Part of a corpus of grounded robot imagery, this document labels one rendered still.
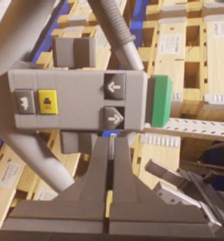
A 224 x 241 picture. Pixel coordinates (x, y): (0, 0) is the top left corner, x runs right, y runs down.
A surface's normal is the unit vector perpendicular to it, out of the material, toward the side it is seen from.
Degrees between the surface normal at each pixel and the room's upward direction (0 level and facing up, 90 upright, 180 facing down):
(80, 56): 91
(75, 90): 74
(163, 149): 90
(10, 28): 80
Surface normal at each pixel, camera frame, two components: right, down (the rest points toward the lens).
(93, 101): -0.03, 0.29
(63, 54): 0.26, 0.29
